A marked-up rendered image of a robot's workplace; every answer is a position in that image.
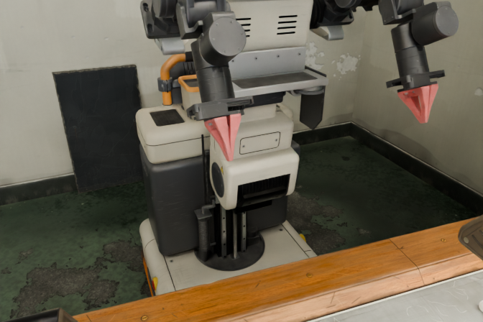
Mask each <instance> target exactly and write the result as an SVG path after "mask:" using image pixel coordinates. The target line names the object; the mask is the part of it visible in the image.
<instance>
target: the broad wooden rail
mask: <svg viewBox="0 0 483 322"><path fill-rule="evenodd" d="M475 218H477V217H474V218H469V219H466V220H463V221H457V222H454V223H450V224H445V225H442V226H437V227H433V228H430V229H425V230H422V231H417V232H413V233H409V234H404V235H401V236H396V237H393V238H389V239H384V240H381V241H376V242H372V243H368V244H363V245H360V246H357V247H352V248H348V249H343V250H340V251H337V252H331V253H328V254H322V255H319V256H316V257H311V258H307V259H302V260H299V261H296V262H290V263H287V264H282V265H278V266H275V267H270V268H267V269H263V270H258V271H255V272H249V273H246V274H243V275H237V276H234V277H229V278H226V279H222V280H217V281H215V282H212V283H209V284H202V285H196V286H193V287H188V288H185V289H182V290H176V291H172V292H169V293H164V294H161V295H156V296H152V297H149V298H144V299H141V300H135V301H132V302H128V303H123V304H120V305H115V306H111V307H108V308H103V309H99V310H94V311H91V312H87V313H82V314H79V315H76V316H72V317H74V319H75V320H77V321H78V322H308V321H312V320H315V319H317V318H322V317H324V316H329V315H331V314H335V313H338V312H342V311H346V310H348V309H351V308H355V307H358V306H361V305H365V304H368V303H373V302H375V301H378V300H382V299H385V298H389V297H392V296H395V295H399V294H402V293H406V292H409V291H411V290H416V289H419V288H423V287H426V286H429V285H433V284H436V283H438V282H443V281H446V280H450V279H453V278H455V277H460V276H462V275H467V274H469V273H473V272H476V271H480V270H483V261H482V260H481V259H480V258H478V257H477V256H476V255H475V254H473V253H472V252H471V251H469V250H468V249H467V248H466V247H465V246H464V245H462V244H461V242H460V241H459V240H458V234H459V230H460V228H461V227H462V226H463V225H464V224H467V223H469V222H470V221H472V220H474V219H475Z"/></svg>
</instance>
